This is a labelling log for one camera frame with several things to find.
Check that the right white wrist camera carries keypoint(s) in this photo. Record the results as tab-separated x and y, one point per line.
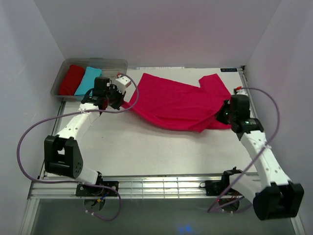
240	91

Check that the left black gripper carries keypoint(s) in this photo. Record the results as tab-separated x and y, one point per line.
121	95

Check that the pink t shirt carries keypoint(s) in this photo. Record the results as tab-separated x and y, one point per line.
177	106

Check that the cyan rolled t shirt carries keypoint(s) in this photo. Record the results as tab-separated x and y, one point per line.
87	82

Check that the clear plastic bin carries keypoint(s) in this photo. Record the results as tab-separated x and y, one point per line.
110	68

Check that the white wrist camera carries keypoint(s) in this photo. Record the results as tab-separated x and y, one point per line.
122	82
240	91

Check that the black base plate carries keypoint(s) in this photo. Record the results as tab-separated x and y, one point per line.
214	187
87	191

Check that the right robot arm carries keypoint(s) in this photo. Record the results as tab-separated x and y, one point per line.
275	196

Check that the aluminium frame rail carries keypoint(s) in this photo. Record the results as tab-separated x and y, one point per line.
170	187

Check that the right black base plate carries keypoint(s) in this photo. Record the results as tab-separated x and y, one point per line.
214	187

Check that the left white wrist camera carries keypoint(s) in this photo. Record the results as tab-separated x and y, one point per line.
122	82

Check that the red rolled t shirt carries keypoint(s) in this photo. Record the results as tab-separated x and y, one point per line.
72	80

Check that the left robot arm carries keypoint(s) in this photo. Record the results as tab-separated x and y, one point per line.
62	153

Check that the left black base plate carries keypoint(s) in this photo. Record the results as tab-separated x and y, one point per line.
87	191

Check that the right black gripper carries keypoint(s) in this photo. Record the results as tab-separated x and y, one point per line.
219	117

